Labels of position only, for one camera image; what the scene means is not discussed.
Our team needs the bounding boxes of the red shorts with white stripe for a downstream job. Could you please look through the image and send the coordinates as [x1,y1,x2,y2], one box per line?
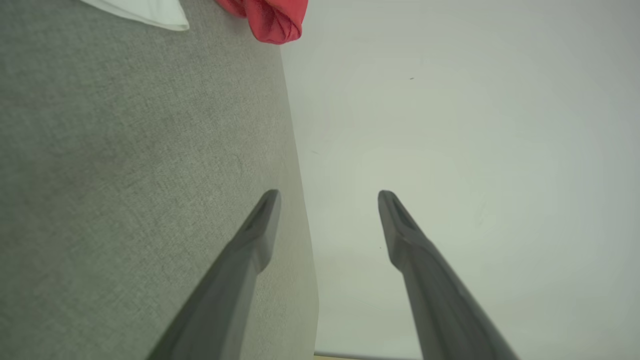
[215,0,309,45]

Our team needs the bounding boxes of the red jersey with white sleeves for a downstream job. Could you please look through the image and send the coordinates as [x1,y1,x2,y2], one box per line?
[80,0,190,32]

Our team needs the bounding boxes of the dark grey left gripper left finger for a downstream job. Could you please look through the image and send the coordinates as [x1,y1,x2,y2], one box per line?
[147,189,282,360]

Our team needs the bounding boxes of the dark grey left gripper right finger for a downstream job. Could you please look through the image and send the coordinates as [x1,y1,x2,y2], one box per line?
[378,190,519,360]

